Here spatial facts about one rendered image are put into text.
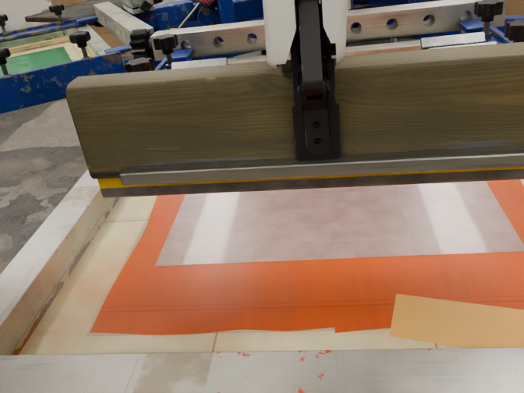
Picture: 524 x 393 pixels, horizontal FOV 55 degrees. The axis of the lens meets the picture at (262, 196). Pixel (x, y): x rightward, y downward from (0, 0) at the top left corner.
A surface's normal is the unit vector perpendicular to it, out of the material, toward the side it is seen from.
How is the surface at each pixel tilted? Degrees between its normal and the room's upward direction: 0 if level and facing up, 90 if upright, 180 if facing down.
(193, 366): 0
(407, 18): 90
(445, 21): 90
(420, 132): 90
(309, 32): 61
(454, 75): 90
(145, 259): 0
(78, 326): 0
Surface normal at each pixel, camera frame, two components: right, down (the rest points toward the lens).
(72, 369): -0.12, -0.86
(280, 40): -0.22, 0.52
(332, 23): 0.02, 0.48
